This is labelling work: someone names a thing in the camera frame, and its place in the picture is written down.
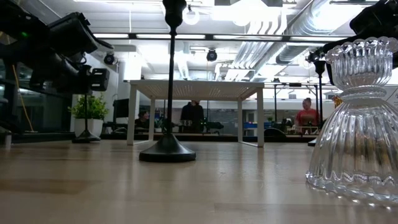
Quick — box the black aluminium table frame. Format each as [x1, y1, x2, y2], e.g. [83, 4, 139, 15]
[0, 130, 318, 144]

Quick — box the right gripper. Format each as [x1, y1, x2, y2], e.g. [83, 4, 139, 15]
[322, 0, 398, 54]

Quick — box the white ring ceiling lamp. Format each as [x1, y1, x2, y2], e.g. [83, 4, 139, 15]
[182, 6, 201, 26]

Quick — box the green plant in white pot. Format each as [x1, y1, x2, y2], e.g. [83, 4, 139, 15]
[67, 93, 109, 138]

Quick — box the white perforated metal shelf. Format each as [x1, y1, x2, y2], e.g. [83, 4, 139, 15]
[126, 79, 266, 149]

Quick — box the person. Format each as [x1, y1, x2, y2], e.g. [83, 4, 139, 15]
[180, 100, 205, 133]
[295, 97, 320, 134]
[134, 110, 150, 130]

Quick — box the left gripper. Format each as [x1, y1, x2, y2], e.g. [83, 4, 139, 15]
[29, 12, 110, 94]

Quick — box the clear glass candlestick holder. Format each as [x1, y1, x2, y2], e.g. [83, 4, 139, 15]
[305, 36, 398, 203]

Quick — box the yellow broom handle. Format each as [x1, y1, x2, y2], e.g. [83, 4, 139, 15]
[11, 63, 34, 133]

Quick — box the black computer monitor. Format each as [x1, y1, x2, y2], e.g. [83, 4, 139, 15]
[113, 98, 130, 119]

